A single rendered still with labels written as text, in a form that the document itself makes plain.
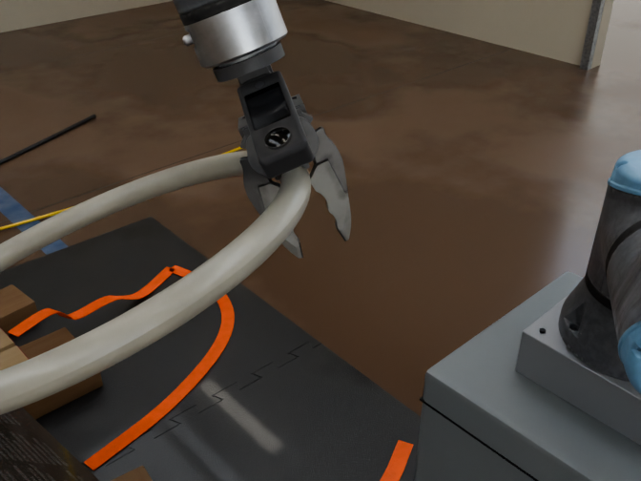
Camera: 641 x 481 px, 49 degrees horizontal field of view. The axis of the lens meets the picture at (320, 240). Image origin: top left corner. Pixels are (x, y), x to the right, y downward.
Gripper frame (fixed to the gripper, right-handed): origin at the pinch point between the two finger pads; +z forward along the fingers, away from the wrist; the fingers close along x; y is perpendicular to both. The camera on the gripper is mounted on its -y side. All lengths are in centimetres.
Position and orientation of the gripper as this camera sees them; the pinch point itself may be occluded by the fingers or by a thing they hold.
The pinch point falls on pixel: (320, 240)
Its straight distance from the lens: 73.5
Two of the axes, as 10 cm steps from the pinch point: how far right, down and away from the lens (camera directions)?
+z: 3.5, 8.6, 3.7
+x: -9.3, 3.6, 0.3
